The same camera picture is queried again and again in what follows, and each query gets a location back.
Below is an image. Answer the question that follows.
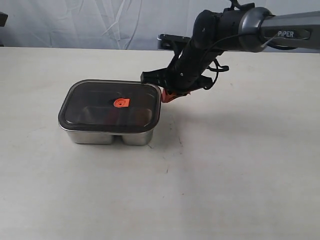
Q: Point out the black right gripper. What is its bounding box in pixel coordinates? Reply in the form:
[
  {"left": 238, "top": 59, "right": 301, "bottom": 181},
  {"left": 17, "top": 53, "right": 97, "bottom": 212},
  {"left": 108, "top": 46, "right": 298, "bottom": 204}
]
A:
[{"left": 140, "top": 42, "right": 213, "bottom": 103}]

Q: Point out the lunch box lid orange seal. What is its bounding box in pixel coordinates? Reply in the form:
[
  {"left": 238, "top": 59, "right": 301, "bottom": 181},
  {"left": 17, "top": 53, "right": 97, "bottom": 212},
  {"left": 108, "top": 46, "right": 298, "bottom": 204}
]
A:
[{"left": 57, "top": 79, "right": 162, "bottom": 133}]

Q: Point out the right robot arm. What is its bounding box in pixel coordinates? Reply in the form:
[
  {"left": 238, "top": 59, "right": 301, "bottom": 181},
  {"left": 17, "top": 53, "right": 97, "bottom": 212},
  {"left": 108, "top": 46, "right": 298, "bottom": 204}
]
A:
[{"left": 140, "top": 0, "right": 320, "bottom": 103}]

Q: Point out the steel two-compartment lunch box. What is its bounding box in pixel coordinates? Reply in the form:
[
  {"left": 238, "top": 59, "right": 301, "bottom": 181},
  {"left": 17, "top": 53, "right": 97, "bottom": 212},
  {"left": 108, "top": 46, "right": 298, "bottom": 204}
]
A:
[{"left": 60, "top": 125, "right": 154, "bottom": 146}]

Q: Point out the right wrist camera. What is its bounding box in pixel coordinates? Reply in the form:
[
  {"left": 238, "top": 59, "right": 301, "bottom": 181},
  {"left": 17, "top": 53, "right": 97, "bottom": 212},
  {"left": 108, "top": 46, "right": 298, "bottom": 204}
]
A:
[{"left": 157, "top": 34, "right": 191, "bottom": 51}]

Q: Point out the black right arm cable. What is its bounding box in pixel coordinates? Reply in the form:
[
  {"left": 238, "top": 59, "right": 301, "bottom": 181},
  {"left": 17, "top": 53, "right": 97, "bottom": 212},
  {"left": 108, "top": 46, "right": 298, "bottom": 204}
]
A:
[{"left": 204, "top": 57, "right": 230, "bottom": 83}]

